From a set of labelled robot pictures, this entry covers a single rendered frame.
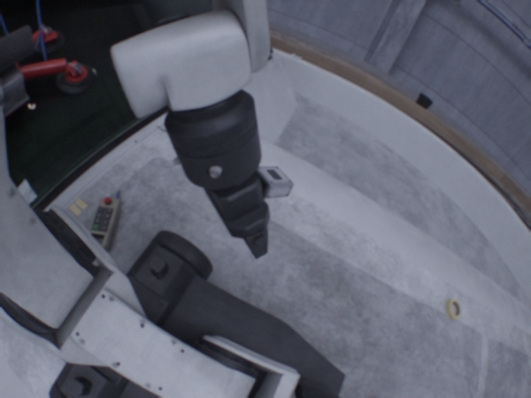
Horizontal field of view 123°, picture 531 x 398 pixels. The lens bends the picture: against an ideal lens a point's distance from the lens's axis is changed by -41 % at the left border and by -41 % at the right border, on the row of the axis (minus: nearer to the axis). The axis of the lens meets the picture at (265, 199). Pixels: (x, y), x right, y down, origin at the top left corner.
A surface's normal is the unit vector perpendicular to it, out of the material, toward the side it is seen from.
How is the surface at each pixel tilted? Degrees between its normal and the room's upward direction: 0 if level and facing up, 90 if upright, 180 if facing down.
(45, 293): 66
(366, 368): 0
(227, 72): 78
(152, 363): 18
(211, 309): 0
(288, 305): 0
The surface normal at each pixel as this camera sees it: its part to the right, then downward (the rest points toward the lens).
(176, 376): 0.51, -0.42
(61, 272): 0.91, 0.18
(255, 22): 0.52, 0.63
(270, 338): 0.25, -0.59
